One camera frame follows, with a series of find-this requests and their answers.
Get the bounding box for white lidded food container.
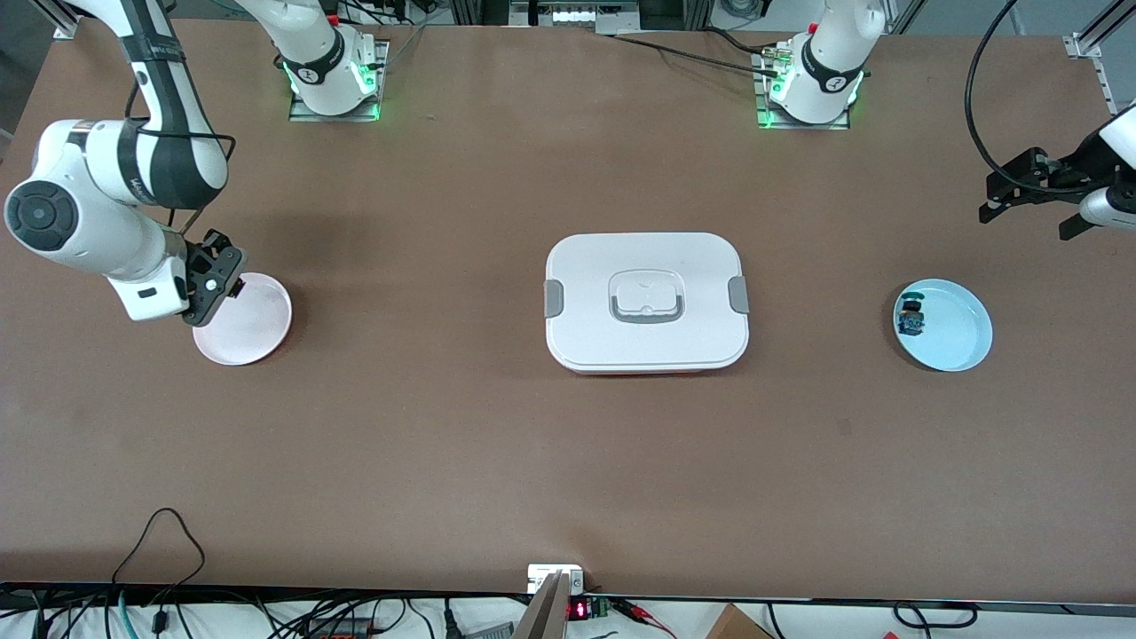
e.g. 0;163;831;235
543;232;752;377

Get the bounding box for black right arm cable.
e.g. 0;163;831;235
124;80;238;239

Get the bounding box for brown cardboard box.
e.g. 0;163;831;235
706;603;775;639

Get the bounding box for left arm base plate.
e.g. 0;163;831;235
753;44;853;132

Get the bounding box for light blue plate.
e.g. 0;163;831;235
892;278;994;373

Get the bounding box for black base cable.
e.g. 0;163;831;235
596;32;786;79

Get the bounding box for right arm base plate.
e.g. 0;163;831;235
288;37;391;123

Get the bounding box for aluminium corner profile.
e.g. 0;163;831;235
1063;0;1136;61

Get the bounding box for silver equipment rack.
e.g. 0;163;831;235
451;0;711;36

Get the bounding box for aluminium profile bar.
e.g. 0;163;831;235
510;572;571;639

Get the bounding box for perforated metal strip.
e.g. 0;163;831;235
1093;53;1121;116

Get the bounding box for red alligator clip leads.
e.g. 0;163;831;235
612;598;677;636

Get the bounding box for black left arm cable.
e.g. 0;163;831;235
966;0;1110;194

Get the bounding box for aluminium frame bracket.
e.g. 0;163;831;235
31;0;83;42

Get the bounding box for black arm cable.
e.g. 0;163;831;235
124;80;238;239
966;0;1110;194

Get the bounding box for pink plate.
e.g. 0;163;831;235
193;272;294;367

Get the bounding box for teal cable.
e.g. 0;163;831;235
105;588;136;639

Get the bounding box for black looped cable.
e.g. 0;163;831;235
111;507;208;613

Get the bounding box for small white device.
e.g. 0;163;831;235
527;564;587;596

